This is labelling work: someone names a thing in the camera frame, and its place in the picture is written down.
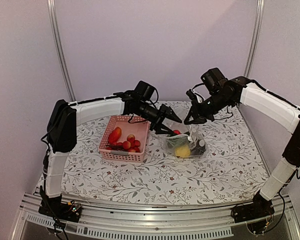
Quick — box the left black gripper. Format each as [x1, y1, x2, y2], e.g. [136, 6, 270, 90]
[137, 101, 183, 134]

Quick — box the floral table mat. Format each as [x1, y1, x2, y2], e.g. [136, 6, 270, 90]
[41, 99, 275, 206]

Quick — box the red lychee toy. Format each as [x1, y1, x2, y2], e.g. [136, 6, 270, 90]
[133, 140, 141, 147]

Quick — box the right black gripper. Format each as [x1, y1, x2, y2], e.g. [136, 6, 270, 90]
[184, 91, 233, 125]

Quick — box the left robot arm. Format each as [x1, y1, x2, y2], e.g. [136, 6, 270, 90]
[41, 92, 182, 217]

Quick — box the aluminium front rail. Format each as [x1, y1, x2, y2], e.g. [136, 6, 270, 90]
[9, 192, 300, 240]

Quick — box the right aluminium post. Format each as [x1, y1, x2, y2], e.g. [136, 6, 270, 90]
[243, 0, 265, 78]

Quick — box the left aluminium post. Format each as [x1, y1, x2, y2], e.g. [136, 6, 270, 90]
[46, 0, 76, 102]

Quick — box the clear dotted zip bag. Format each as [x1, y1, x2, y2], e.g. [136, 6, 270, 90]
[160, 123, 208, 159]

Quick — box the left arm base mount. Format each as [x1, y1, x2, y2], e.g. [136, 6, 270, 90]
[38, 195, 82, 223]

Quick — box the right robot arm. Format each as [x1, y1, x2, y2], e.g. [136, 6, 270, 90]
[184, 76, 300, 218]

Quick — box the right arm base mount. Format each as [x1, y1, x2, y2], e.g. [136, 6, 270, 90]
[230, 195, 275, 223]

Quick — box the purple toy eggplant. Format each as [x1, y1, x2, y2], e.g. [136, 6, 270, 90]
[190, 139, 207, 156]

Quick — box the pink plastic basket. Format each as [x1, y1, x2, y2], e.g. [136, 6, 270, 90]
[98, 116, 150, 163]

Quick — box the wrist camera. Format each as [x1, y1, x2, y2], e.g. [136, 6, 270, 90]
[200, 67, 228, 95]
[134, 80, 157, 101]

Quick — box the aluminium post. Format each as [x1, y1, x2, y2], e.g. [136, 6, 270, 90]
[46, 0, 76, 102]
[243, 0, 265, 78]

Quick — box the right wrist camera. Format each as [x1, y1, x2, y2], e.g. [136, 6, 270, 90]
[200, 67, 228, 95]

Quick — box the green toy vegetable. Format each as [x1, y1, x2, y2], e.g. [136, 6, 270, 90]
[165, 135, 189, 149]

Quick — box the yellow toy pear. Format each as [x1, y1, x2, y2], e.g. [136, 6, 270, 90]
[174, 145, 191, 158]

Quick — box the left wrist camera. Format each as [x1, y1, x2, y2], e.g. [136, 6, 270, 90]
[134, 80, 157, 101]

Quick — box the red orange mango toy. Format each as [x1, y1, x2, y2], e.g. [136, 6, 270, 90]
[108, 126, 122, 144]

